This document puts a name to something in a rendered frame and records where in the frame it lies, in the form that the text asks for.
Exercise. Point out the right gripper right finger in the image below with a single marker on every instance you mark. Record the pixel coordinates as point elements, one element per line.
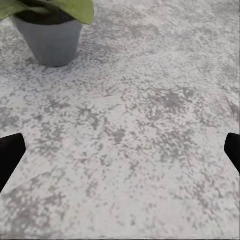
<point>232,148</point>

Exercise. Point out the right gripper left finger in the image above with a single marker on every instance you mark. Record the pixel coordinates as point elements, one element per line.
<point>12,150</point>

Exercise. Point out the pot plant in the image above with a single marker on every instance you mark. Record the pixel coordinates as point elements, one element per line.
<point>51,28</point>

